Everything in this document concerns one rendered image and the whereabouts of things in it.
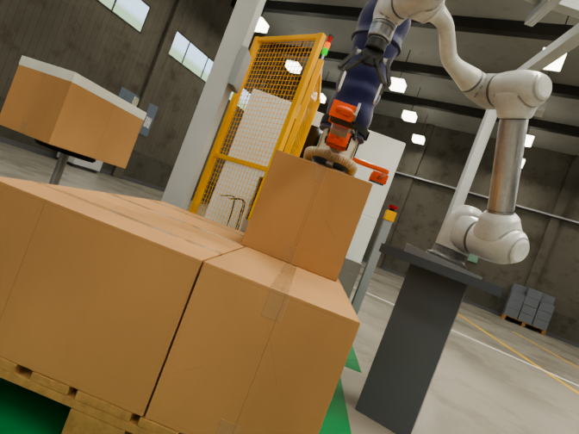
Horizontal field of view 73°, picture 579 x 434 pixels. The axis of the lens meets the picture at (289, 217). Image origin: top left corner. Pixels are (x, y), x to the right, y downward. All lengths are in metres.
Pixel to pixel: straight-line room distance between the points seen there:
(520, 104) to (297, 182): 0.87
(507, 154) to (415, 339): 0.86
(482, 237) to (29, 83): 2.40
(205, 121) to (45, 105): 1.08
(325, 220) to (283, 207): 0.17
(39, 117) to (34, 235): 1.45
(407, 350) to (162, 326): 1.19
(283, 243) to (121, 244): 0.69
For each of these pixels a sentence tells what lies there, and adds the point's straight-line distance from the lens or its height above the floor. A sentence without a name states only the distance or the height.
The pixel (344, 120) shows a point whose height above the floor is 1.05.
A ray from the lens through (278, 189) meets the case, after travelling 1.53.
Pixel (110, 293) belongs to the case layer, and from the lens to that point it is 1.05.
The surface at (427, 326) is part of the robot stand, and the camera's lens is 1.87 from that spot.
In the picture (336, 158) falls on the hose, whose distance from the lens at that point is 1.66.
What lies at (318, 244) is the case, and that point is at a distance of 1.51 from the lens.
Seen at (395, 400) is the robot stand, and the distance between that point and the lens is 1.95.
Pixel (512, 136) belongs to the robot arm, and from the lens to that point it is 1.75.
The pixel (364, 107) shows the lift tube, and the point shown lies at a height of 1.28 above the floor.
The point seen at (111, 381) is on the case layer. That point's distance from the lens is 1.10.
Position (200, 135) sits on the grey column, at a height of 1.04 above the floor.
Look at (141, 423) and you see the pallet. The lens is 1.11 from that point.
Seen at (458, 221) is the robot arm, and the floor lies 0.96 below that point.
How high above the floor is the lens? 0.72
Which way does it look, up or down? level
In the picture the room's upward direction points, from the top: 21 degrees clockwise
